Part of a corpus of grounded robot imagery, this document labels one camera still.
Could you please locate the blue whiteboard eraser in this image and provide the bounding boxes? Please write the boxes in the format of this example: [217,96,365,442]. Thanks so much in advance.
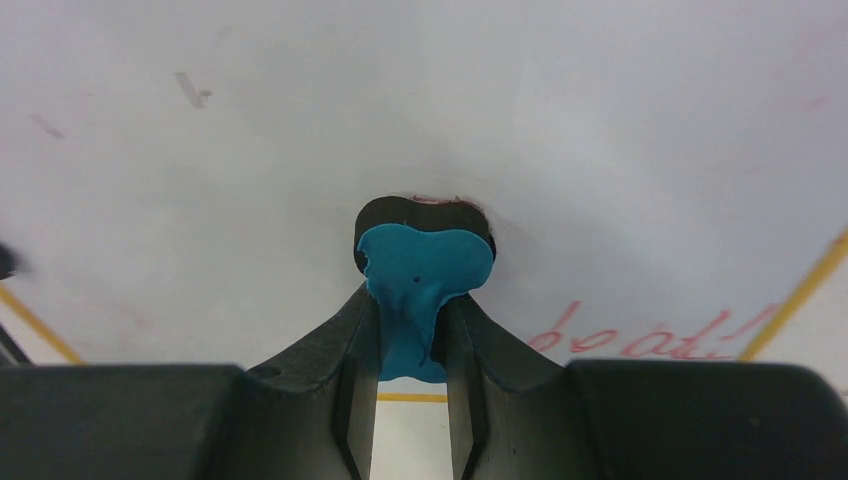
[353,196,497,384]

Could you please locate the yellow framed whiteboard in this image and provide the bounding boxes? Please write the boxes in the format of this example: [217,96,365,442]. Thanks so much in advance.
[1,1,847,366]

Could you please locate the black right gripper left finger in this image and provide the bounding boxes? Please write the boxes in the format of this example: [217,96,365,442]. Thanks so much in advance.
[1,289,380,479]

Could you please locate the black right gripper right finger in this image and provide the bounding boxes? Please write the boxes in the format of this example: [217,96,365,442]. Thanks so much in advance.
[439,296,847,479]

